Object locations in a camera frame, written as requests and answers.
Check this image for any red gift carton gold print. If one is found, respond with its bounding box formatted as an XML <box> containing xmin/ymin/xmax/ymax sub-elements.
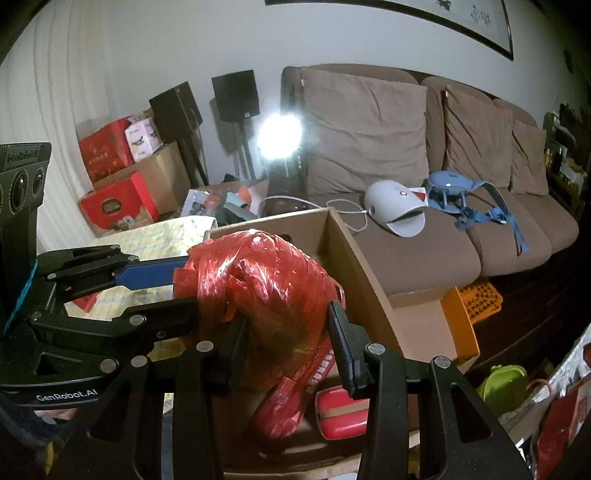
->
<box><xmin>78</xmin><ymin>119</ymin><xmax>137</xmax><ymax>183</ymax></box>

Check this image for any white cable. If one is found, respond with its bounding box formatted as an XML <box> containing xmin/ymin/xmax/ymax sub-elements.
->
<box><xmin>265</xmin><ymin>196</ymin><xmax>370</xmax><ymax>234</ymax></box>

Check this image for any large cardboard box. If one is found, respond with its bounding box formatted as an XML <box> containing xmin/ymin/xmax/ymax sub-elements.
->
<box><xmin>203</xmin><ymin>207</ymin><xmax>419</xmax><ymax>480</ymax></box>

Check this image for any brown cardboard carton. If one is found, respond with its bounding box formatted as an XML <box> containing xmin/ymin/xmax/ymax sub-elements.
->
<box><xmin>95</xmin><ymin>141</ymin><xmax>192</xmax><ymax>217</ymax></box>

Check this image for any red gift carton round label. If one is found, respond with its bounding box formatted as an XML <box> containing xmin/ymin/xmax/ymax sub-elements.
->
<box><xmin>78</xmin><ymin>172</ymin><xmax>160</xmax><ymax>238</ymax></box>

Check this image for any red plastic string ball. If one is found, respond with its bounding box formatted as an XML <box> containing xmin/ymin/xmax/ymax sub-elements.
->
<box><xmin>173</xmin><ymin>229</ymin><xmax>345</xmax><ymax>391</ymax></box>

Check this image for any white curtain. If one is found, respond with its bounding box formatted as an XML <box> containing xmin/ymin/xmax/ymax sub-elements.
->
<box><xmin>0</xmin><ymin>28</ymin><xmax>153</xmax><ymax>241</ymax></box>

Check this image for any framed ink painting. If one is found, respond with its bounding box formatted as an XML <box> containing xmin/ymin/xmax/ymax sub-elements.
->
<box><xmin>264</xmin><ymin>0</ymin><xmax>515</xmax><ymax>62</ymax></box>

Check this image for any open box of clutter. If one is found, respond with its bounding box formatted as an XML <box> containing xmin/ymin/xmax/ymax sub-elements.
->
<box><xmin>178</xmin><ymin>178</ymin><xmax>271</xmax><ymax>227</ymax></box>

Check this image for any small cardboard box orange side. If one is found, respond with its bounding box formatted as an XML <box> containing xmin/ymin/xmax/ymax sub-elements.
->
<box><xmin>388</xmin><ymin>286</ymin><xmax>481</xmax><ymax>374</ymax></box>

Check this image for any dark cluttered shelf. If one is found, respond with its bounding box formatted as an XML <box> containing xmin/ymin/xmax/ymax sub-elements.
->
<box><xmin>542</xmin><ymin>102</ymin><xmax>591</xmax><ymax>222</ymax></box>

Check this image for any red tin gold print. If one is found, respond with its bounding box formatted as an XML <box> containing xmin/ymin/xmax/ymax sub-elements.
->
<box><xmin>315</xmin><ymin>387</ymin><xmax>370</xmax><ymax>441</ymax></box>

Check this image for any red foil packet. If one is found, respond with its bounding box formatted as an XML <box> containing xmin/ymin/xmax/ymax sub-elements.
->
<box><xmin>252</xmin><ymin>342</ymin><xmax>338</xmax><ymax>441</ymax></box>

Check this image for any medium brown sofa cushion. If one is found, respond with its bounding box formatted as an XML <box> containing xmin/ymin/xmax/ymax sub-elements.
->
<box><xmin>443</xmin><ymin>85</ymin><xmax>515</xmax><ymax>188</ymax></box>

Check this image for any small brown sofa cushion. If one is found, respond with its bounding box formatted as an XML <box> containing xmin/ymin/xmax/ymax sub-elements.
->
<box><xmin>510</xmin><ymin>120</ymin><xmax>550</xmax><ymax>195</ymax></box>

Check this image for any brown sofa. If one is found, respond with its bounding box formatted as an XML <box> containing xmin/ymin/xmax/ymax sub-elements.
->
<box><xmin>281</xmin><ymin>65</ymin><xmax>580</xmax><ymax>296</ymax></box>

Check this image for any newspaper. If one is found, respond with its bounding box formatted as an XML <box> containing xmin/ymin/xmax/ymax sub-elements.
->
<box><xmin>501</xmin><ymin>332</ymin><xmax>591</xmax><ymax>444</ymax></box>

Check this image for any red paper bag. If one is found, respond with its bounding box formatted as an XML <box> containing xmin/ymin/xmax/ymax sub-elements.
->
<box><xmin>536</xmin><ymin>388</ymin><xmax>587</xmax><ymax>480</ymax></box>

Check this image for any white dome-shaped device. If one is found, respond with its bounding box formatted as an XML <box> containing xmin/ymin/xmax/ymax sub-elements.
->
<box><xmin>363</xmin><ymin>180</ymin><xmax>426</xmax><ymax>238</ymax></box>

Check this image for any black speaker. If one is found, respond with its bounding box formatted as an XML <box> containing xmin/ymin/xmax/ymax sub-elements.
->
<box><xmin>148</xmin><ymin>82</ymin><xmax>204</xmax><ymax>141</ymax></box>
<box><xmin>211</xmin><ymin>70</ymin><xmax>260</xmax><ymax>123</ymax></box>

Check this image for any black speaker stand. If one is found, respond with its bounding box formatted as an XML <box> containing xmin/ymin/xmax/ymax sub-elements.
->
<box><xmin>178</xmin><ymin>136</ymin><xmax>208</xmax><ymax>188</ymax></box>
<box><xmin>235</xmin><ymin>120</ymin><xmax>257</xmax><ymax>178</ymax></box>

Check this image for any green plastic container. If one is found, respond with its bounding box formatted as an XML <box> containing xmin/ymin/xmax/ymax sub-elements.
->
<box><xmin>475</xmin><ymin>364</ymin><xmax>529</xmax><ymax>416</ymax></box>

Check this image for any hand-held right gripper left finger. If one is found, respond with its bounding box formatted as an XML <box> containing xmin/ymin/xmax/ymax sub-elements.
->
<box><xmin>48</xmin><ymin>316</ymin><xmax>252</xmax><ymax>480</ymax></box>

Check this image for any orange plastic basket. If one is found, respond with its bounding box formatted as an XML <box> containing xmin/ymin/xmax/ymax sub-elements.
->
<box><xmin>457</xmin><ymin>282</ymin><xmax>504</xmax><ymax>319</ymax></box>

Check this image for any bright lamp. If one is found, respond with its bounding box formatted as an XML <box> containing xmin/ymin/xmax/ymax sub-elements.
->
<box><xmin>256</xmin><ymin>115</ymin><xmax>303</xmax><ymax>158</ymax></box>

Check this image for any blue massager with straps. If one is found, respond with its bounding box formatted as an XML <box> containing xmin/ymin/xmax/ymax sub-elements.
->
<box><xmin>424</xmin><ymin>171</ymin><xmax>529</xmax><ymax>254</ymax></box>

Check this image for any yellow plaid tablecloth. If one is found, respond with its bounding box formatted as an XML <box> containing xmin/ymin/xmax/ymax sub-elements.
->
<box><xmin>88</xmin><ymin>217</ymin><xmax>218</xmax><ymax>365</ymax></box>

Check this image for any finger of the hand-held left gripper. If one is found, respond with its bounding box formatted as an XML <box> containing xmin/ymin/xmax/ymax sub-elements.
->
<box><xmin>36</xmin><ymin>244</ymin><xmax>191</xmax><ymax>298</ymax></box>
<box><xmin>28</xmin><ymin>295</ymin><xmax>200</xmax><ymax>344</ymax></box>

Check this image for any white printed box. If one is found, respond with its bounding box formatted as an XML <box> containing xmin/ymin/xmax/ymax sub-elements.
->
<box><xmin>124</xmin><ymin>117</ymin><xmax>163</xmax><ymax>162</ymax></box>

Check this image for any large brown sofa cushion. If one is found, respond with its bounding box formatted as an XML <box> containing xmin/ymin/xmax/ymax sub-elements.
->
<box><xmin>299</xmin><ymin>68</ymin><xmax>428</xmax><ymax>197</ymax></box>

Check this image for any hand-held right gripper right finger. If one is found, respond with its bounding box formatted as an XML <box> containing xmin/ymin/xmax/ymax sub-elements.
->
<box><xmin>327</xmin><ymin>300</ymin><xmax>534</xmax><ymax>480</ymax></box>

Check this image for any black tower appliance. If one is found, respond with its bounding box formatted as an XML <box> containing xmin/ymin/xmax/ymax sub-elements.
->
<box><xmin>268</xmin><ymin>154</ymin><xmax>308</xmax><ymax>210</ymax></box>

